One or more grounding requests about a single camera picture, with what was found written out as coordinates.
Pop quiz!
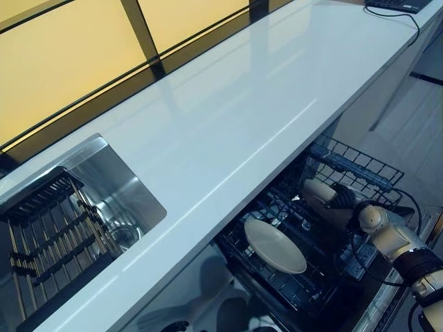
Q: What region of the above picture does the stainless steel sink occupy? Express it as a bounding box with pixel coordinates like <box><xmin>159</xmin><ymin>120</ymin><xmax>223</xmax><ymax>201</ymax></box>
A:
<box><xmin>0</xmin><ymin>133</ymin><xmax>168</xmax><ymax>328</ymax></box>

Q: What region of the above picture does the built-in dishwasher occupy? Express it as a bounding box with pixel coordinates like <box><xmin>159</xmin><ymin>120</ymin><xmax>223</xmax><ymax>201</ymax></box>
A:
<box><xmin>211</xmin><ymin>133</ymin><xmax>443</xmax><ymax>332</ymax></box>

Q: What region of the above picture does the dark wire dishwasher rack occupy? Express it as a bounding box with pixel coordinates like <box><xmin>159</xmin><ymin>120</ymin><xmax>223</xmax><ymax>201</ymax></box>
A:
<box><xmin>216</xmin><ymin>162</ymin><xmax>392</xmax><ymax>313</ymax></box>

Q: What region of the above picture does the black roll-up drying rack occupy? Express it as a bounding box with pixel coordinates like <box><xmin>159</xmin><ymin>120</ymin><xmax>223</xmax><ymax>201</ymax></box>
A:
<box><xmin>0</xmin><ymin>166</ymin><xmax>116</xmax><ymax>314</ymax></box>

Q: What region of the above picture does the wire grid dishwasher basket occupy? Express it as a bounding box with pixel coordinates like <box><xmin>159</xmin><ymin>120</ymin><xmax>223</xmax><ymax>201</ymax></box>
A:
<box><xmin>304</xmin><ymin>135</ymin><xmax>406</xmax><ymax>209</ymax></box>

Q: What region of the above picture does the cream ceramic plate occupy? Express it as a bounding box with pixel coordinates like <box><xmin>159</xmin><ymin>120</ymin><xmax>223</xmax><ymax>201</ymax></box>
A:
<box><xmin>244</xmin><ymin>219</ymin><xmax>309</xmax><ymax>275</ymax></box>
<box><xmin>302</xmin><ymin>179</ymin><xmax>339</xmax><ymax>209</ymax></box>

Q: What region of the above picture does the black laptop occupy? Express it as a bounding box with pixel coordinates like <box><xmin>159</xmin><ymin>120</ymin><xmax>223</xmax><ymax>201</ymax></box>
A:
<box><xmin>364</xmin><ymin>0</ymin><xmax>431</xmax><ymax>15</ymax></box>

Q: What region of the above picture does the black laptop cable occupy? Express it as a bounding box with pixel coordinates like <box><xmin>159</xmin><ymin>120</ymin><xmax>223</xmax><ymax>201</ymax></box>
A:
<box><xmin>363</xmin><ymin>4</ymin><xmax>421</xmax><ymax>46</ymax></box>

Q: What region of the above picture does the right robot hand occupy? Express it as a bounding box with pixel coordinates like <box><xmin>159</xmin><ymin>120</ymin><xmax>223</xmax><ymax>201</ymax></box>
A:
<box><xmin>329</xmin><ymin>184</ymin><xmax>358</xmax><ymax>210</ymax></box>

